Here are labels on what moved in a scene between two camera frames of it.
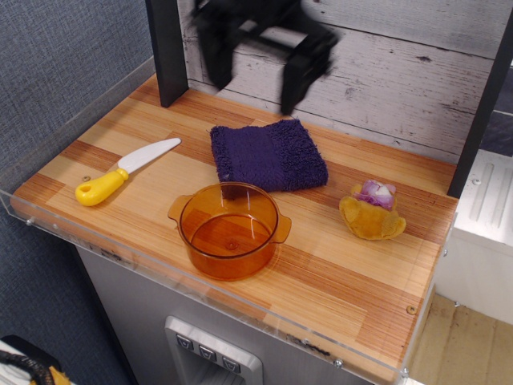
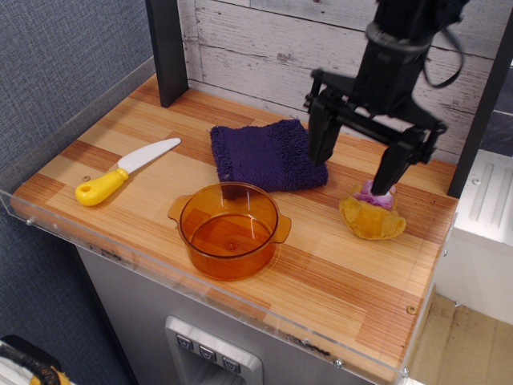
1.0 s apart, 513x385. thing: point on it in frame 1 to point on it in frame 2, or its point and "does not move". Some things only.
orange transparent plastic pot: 230,229 does not move
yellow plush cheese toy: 371,211 does not move
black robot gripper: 219,22 to 384,102
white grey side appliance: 477,267 does not move
